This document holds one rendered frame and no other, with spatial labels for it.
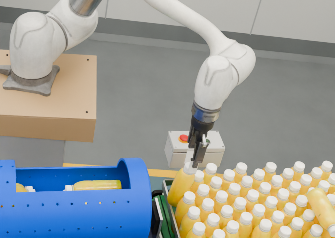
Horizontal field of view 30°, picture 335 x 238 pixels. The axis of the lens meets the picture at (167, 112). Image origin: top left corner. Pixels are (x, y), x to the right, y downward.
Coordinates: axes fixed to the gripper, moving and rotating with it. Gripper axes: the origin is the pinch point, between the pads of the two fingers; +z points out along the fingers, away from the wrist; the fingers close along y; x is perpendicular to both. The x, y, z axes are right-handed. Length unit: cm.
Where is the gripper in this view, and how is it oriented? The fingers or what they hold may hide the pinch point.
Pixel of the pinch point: (192, 161)
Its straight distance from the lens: 213.0
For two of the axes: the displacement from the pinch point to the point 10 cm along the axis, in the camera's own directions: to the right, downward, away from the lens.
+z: -1.7, 7.7, 6.1
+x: 9.6, 0.0, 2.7
